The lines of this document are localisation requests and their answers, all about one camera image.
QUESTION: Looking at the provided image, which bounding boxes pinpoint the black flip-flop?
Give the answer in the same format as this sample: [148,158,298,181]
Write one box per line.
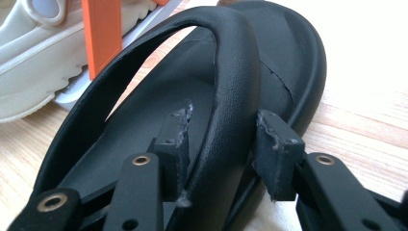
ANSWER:
[32,0,328,231]

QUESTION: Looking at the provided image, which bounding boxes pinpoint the cream clog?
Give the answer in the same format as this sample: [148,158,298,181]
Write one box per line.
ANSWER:
[0,0,158,124]

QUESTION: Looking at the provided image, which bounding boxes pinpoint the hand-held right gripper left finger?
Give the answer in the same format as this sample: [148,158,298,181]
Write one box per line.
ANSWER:
[102,102,194,231]

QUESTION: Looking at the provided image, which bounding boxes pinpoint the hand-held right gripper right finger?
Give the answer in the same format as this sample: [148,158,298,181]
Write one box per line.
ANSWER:
[252,109,402,231]

